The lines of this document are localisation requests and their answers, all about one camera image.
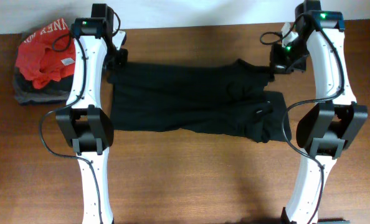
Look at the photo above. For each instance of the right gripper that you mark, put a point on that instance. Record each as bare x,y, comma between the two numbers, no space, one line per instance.
278,66

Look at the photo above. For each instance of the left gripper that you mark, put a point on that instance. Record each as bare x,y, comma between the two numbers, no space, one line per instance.
121,63

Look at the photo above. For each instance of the black t-shirt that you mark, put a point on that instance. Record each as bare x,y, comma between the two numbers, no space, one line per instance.
230,99

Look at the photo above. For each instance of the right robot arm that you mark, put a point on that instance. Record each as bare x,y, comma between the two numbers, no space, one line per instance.
334,121

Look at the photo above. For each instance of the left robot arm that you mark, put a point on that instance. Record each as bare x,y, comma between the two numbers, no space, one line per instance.
85,126

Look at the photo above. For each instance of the grey folded garment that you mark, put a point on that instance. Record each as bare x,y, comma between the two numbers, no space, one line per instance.
32,98

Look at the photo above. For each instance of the red folded t-shirt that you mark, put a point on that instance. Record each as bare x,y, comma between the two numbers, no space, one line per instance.
46,55

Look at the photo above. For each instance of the dark folded garment stack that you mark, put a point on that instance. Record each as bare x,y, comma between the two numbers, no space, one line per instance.
53,88

